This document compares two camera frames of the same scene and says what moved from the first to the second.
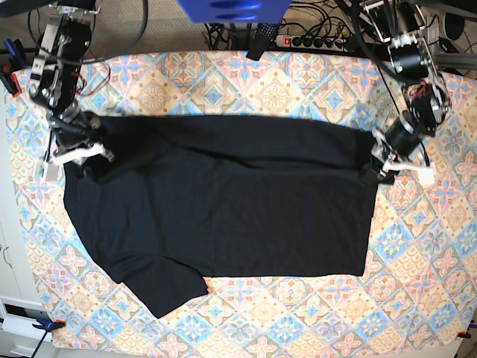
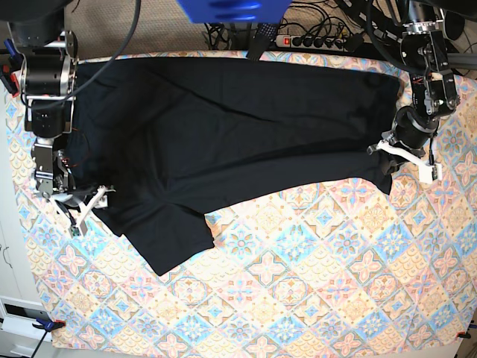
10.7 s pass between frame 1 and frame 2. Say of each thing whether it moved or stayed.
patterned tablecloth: stayed
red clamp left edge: stayed
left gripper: moved
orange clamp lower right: stayed
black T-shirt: moved
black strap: stayed
